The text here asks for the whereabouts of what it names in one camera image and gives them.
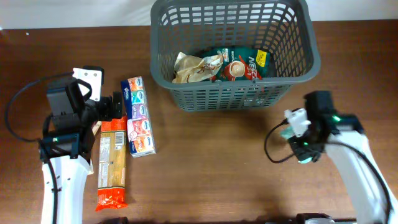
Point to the Kleenex tissue multipack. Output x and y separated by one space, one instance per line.
139 129

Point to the grey plastic basket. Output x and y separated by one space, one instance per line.
273 38

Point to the beige snack pouch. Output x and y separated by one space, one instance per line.
191 69

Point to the teal wet wipes packet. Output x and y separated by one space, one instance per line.
284 133

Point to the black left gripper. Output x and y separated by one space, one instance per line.
107 111

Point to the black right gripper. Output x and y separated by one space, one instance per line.
300 152

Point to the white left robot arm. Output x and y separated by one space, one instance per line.
68 138

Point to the orange spaghetti packet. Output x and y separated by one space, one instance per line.
112 164

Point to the green Nescafe coffee bag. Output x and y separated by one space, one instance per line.
241 63

